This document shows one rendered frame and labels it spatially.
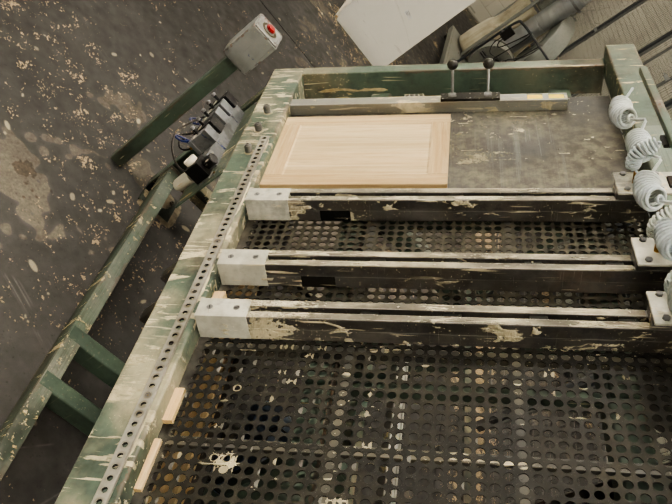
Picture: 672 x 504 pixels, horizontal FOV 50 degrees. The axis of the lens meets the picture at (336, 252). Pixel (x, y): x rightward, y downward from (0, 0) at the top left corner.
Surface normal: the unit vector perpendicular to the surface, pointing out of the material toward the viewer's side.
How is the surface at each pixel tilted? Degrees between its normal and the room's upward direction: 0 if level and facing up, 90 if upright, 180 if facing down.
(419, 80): 90
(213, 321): 90
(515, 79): 90
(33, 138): 0
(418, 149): 55
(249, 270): 90
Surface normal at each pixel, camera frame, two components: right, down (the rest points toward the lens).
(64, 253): 0.75, -0.44
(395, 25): -0.21, 0.55
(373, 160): -0.10, -0.79
